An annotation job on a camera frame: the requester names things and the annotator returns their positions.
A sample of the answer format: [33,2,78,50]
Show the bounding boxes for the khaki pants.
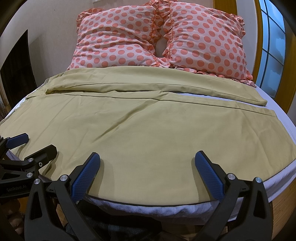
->
[0,66,296,206]

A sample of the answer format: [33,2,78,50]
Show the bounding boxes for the white bed sheet mattress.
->
[4,85,296,224]

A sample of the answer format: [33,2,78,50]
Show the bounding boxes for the left polka dot pillow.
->
[68,1,170,70]

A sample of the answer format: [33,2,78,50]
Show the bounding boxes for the polka dot pillow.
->
[147,0,257,88]
[68,1,170,70]

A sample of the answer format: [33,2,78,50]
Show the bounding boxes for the right polka dot pillow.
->
[147,0,257,88]

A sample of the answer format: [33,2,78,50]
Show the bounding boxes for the window with wooden frame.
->
[212,0,296,114]

